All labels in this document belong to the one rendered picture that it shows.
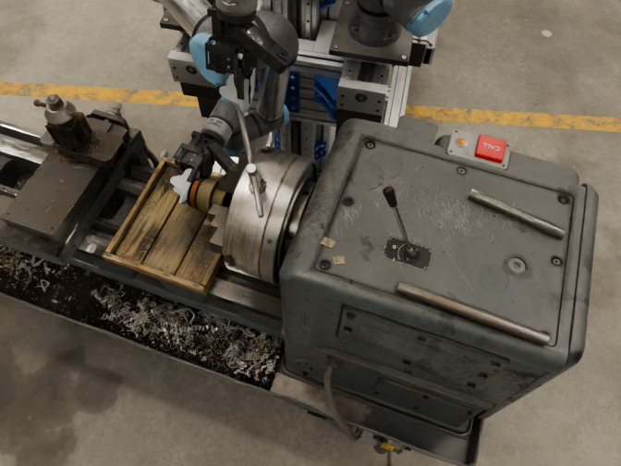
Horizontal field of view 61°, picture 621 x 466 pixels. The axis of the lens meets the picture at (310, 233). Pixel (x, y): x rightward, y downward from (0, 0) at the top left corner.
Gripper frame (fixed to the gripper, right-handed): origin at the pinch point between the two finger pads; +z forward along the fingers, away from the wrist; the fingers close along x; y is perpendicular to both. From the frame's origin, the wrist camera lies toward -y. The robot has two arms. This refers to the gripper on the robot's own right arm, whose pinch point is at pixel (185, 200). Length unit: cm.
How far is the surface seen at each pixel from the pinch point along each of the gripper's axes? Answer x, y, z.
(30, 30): -108, 194, -134
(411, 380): -21, -66, 17
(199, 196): 3.1, -4.0, -0.6
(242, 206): 13.8, -18.7, 4.3
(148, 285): -36.6, 14.1, 12.3
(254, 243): 9.1, -23.3, 9.5
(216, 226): 2.8, -11.4, 5.3
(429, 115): -108, -49, -153
